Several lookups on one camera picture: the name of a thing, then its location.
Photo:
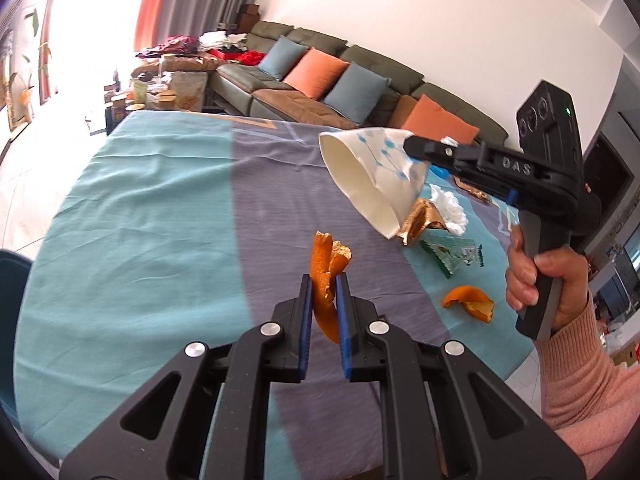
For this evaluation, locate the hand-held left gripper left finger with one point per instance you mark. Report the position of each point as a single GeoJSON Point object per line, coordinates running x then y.
{"type": "Point", "coordinates": [306, 320]}

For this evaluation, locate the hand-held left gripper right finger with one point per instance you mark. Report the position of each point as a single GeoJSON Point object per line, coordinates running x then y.
{"type": "Point", "coordinates": [344, 325]}

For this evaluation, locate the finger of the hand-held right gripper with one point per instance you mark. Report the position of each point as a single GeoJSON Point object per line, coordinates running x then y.
{"type": "Point", "coordinates": [480, 186]}
{"type": "Point", "coordinates": [435, 151]}

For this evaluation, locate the white tissue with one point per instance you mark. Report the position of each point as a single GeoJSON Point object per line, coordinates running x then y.
{"type": "Point", "coordinates": [450, 210]}

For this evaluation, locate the long orange peel strip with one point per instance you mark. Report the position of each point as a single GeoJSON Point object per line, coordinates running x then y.
{"type": "Point", "coordinates": [322, 285]}

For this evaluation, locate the white blue-dotted paper cup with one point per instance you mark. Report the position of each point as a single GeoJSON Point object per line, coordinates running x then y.
{"type": "Point", "coordinates": [370, 175]}

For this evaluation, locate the gold foil wrapper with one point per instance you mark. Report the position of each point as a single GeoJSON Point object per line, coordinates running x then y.
{"type": "Point", "coordinates": [420, 222]}

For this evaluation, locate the green snack wrapper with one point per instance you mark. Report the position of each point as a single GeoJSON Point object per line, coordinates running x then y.
{"type": "Point", "coordinates": [450, 255]}

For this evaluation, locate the curled orange peel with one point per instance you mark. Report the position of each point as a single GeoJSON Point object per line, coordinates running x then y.
{"type": "Point", "coordinates": [470, 302]}

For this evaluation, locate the teal trash bin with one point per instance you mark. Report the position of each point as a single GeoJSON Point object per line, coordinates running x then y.
{"type": "Point", "coordinates": [10, 310]}

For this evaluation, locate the person's right forearm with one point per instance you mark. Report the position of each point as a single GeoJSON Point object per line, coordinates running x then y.
{"type": "Point", "coordinates": [590, 385]}

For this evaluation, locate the person's right hand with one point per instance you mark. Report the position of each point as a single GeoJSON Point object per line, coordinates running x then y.
{"type": "Point", "coordinates": [520, 280]}

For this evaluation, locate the orange cushion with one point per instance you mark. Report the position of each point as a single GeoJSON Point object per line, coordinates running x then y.
{"type": "Point", "coordinates": [315, 74]}
{"type": "Point", "coordinates": [440, 122]}

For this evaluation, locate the blue cushion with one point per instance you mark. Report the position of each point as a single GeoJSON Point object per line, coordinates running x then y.
{"type": "Point", "coordinates": [282, 57]}
{"type": "Point", "coordinates": [356, 91]}

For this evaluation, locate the green-grey sectional sofa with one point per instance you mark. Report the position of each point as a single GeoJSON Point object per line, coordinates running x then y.
{"type": "Point", "coordinates": [380, 60]}

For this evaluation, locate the teal grey tablecloth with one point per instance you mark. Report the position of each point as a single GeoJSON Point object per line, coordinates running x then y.
{"type": "Point", "coordinates": [150, 210]}

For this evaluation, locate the red cloth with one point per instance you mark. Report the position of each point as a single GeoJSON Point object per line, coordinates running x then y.
{"type": "Point", "coordinates": [251, 57]}

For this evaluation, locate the brown cardboard box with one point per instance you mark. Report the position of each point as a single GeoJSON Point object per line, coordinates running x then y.
{"type": "Point", "coordinates": [248, 17]}

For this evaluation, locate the beige snack bag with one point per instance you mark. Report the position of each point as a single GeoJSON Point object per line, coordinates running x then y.
{"type": "Point", "coordinates": [190, 91]}

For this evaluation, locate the pile of clothes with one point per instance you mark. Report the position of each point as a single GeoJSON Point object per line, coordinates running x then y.
{"type": "Point", "coordinates": [200, 42]}

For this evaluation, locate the cluster of storage jars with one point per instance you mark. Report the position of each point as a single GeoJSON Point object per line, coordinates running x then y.
{"type": "Point", "coordinates": [145, 97]}

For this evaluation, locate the wide orange grey curtain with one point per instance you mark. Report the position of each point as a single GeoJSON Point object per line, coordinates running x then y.
{"type": "Point", "coordinates": [200, 0]}

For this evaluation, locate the dark glass coffee table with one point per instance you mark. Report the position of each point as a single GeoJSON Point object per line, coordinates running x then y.
{"type": "Point", "coordinates": [115, 110]}

